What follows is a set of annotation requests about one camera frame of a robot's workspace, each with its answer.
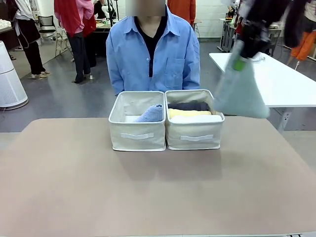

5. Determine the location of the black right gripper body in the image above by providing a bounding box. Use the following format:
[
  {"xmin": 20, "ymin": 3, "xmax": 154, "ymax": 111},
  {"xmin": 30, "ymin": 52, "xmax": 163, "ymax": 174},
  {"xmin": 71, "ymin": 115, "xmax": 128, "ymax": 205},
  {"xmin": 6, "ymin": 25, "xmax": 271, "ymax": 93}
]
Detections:
[{"xmin": 240, "ymin": 18, "xmax": 275, "ymax": 60}]

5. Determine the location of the grey-green cone towel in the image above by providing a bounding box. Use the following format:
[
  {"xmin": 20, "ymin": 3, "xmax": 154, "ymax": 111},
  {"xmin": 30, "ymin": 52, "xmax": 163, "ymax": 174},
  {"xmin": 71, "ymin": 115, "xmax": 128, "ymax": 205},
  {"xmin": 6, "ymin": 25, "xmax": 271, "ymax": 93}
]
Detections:
[{"xmin": 212, "ymin": 40, "xmax": 271, "ymax": 119}]

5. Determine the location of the white towel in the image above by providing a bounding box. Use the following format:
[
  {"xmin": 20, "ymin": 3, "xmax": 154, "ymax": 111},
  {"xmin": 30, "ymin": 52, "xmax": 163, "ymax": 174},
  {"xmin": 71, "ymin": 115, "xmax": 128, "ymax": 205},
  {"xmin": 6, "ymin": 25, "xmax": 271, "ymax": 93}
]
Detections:
[{"xmin": 169, "ymin": 114, "xmax": 223, "ymax": 123}]

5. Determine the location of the yellow towel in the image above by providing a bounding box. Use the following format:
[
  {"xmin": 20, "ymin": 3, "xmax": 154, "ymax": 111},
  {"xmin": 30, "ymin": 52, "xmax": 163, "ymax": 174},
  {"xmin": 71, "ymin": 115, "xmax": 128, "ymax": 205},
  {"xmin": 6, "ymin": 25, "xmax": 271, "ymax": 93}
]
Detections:
[{"xmin": 168, "ymin": 108, "xmax": 212, "ymax": 118}]

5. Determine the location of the lavender blue cone towel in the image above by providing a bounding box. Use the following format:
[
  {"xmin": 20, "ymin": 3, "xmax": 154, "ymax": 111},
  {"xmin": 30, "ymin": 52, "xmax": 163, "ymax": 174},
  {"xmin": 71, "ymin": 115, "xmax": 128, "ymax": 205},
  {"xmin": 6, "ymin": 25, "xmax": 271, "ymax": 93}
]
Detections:
[{"xmin": 133, "ymin": 103, "xmax": 165, "ymax": 123}]

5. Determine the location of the metal-legged background desk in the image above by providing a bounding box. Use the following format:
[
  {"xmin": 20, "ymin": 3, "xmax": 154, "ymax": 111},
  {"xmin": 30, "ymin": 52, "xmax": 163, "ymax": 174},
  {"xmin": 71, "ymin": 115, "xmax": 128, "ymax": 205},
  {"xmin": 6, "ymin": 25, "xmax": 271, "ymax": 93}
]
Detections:
[{"xmin": 217, "ymin": 17, "xmax": 237, "ymax": 53}]

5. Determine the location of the white background table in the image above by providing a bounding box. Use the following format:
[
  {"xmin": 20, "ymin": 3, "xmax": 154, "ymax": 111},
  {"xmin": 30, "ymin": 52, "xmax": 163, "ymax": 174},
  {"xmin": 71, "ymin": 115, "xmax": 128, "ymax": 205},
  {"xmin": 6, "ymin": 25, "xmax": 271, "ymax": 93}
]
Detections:
[{"xmin": 208, "ymin": 52, "xmax": 316, "ymax": 131}]

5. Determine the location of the mannequin with orange trousers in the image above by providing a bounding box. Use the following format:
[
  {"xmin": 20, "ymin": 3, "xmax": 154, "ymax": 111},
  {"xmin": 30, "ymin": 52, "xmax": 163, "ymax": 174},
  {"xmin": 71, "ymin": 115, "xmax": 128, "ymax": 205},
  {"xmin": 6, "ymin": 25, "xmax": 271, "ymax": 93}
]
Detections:
[{"xmin": 287, "ymin": 0, "xmax": 316, "ymax": 66}]

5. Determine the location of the dark grey rolled towel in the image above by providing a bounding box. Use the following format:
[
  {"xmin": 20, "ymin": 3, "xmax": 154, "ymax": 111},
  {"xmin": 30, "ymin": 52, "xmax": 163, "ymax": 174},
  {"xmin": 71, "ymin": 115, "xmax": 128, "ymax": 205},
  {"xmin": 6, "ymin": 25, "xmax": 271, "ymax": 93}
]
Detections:
[{"xmin": 167, "ymin": 101, "xmax": 210, "ymax": 111}]

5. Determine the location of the person in orange top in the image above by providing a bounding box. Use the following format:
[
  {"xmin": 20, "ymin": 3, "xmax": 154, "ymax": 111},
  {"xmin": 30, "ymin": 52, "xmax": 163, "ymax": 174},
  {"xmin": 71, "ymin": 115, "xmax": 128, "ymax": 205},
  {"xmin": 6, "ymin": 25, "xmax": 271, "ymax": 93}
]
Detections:
[{"xmin": 167, "ymin": 0, "xmax": 197, "ymax": 25}]

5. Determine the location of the beige fabric storage box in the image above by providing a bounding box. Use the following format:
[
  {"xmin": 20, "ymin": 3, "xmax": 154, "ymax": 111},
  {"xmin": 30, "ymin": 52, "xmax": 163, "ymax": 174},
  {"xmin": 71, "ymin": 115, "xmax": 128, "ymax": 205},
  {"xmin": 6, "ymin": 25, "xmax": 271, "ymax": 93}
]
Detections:
[
  {"xmin": 108, "ymin": 91, "xmax": 166, "ymax": 152},
  {"xmin": 164, "ymin": 88, "xmax": 226, "ymax": 151}
]

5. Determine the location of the person in blue shirt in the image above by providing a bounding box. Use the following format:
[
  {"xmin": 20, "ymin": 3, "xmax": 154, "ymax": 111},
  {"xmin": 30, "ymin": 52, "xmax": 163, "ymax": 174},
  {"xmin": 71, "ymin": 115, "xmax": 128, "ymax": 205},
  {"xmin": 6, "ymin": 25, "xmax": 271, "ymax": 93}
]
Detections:
[{"xmin": 106, "ymin": 0, "xmax": 200, "ymax": 97}]

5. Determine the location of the cluttered dark background table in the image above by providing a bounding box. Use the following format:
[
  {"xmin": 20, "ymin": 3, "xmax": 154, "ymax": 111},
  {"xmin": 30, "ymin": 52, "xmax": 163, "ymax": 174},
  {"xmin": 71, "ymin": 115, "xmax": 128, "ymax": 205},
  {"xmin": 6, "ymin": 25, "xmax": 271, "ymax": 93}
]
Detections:
[{"xmin": 95, "ymin": 18, "xmax": 112, "ymax": 57}]

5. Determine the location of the person in red and pink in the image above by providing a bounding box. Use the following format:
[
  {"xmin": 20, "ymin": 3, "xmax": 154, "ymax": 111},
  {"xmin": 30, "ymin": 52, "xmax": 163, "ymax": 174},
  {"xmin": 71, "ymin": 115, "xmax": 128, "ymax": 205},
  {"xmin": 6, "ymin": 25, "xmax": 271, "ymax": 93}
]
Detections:
[{"xmin": 53, "ymin": 0, "xmax": 97, "ymax": 84}]

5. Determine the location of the black office chair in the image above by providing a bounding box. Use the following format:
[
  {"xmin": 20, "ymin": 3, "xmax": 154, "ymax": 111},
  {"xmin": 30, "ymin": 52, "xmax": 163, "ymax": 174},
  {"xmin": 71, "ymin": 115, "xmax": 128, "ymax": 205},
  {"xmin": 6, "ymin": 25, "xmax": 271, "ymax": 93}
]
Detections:
[{"xmin": 38, "ymin": 15, "xmax": 58, "ymax": 41}]

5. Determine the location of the white cylindrical air purifier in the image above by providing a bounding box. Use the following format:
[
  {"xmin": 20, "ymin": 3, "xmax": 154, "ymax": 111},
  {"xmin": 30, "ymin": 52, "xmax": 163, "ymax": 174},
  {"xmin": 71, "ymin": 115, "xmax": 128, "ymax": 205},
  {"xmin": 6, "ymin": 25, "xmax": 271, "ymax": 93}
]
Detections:
[{"xmin": 0, "ymin": 40, "xmax": 29, "ymax": 109}]

